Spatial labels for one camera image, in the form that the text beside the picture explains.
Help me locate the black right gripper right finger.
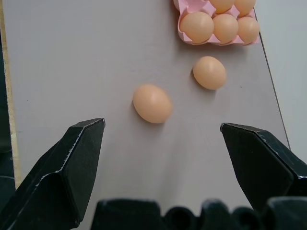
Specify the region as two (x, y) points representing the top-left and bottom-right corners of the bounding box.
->
(220, 122), (307, 212)

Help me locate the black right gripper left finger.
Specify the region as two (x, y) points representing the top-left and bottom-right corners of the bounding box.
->
(0, 118), (106, 230)

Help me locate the pink egg tray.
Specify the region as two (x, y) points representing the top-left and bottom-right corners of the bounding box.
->
(173, 0), (260, 46)

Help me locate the brown egg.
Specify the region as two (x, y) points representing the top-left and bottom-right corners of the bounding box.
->
(180, 11), (214, 44)
(212, 13), (239, 44)
(234, 0), (255, 17)
(132, 83), (173, 124)
(237, 16), (260, 45)
(209, 0), (236, 14)
(193, 56), (227, 91)

